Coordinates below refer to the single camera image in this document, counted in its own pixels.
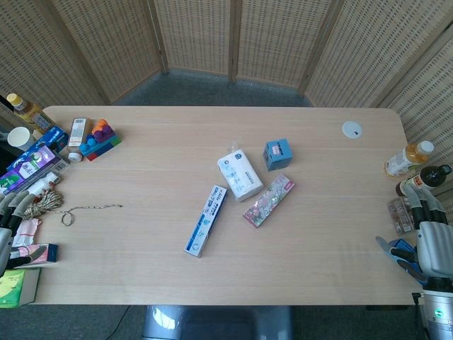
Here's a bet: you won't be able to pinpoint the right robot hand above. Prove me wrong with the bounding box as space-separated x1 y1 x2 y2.
375 183 453 281

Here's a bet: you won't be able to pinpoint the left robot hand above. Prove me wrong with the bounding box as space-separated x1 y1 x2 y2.
0 190 38 278

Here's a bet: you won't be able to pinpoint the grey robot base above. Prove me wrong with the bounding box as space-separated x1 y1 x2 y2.
140 305 294 340

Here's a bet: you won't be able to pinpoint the blue white toothpaste box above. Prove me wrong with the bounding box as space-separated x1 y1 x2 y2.
183 183 228 259

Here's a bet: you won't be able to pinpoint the pink white packet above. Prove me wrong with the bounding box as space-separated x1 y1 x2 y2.
11 217 42 247

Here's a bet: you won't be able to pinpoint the pink navy box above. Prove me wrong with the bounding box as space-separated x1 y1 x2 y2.
9 242 59 265

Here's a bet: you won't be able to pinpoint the clear plastic snack package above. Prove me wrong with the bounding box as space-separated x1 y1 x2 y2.
386 196 415 234

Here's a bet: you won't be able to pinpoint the green book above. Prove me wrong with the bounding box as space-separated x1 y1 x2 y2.
0 268 42 310

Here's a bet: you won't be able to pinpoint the purple milk carton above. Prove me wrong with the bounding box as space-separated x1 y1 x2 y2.
0 144 71 196

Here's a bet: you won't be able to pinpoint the dark soy sauce bottle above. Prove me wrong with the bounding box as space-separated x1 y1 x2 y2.
395 164 449 197

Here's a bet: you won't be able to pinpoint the yellow juice bottle white cap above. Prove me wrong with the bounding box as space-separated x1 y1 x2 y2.
384 140 435 178

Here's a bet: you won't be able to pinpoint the white paper cup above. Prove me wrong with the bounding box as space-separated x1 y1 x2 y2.
7 126 35 152

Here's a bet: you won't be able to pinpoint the blue snack box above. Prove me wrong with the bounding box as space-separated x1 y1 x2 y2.
6 126 70 172

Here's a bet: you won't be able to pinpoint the brown bottle white label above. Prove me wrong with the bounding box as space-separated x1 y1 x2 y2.
67 118 93 163

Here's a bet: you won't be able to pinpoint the tea bottle yellow cap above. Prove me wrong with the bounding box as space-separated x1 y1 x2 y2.
6 93 55 135

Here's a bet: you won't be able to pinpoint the colourful toy building blocks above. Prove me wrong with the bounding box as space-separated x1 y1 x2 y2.
79 118 123 162

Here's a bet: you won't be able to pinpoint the pink floral box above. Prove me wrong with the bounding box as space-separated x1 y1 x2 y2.
242 174 297 230

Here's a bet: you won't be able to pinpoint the small blue cube box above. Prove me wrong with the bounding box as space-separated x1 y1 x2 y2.
262 138 294 172

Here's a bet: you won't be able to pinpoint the white tissue pack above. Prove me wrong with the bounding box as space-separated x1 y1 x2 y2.
217 142 265 203

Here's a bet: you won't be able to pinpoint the wooden folding screen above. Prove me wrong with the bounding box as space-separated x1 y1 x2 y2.
0 0 453 171

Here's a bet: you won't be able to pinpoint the twine rope bundle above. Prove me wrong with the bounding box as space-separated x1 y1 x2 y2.
23 188 125 227

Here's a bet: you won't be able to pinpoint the white round cable grommet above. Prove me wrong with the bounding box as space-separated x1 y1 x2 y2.
341 120 364 140

